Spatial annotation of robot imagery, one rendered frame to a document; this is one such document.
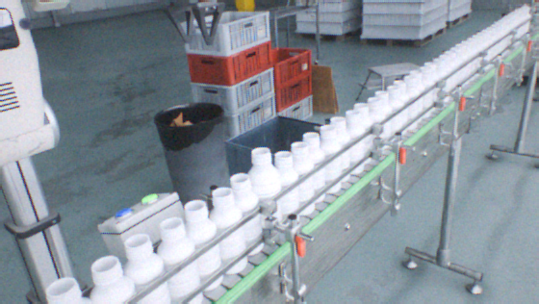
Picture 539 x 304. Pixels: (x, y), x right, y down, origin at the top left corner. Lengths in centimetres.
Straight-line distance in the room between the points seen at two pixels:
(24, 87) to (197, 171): 177
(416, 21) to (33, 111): 660
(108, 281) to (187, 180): 221
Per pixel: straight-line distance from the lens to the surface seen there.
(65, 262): 140
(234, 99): 330
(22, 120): 119
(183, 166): 281
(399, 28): 746
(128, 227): 85
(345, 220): 111
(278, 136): 179
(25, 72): 118
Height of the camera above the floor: 155
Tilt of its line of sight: 25 degrees down
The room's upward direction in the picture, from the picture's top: 4 degrees counter-clockwise
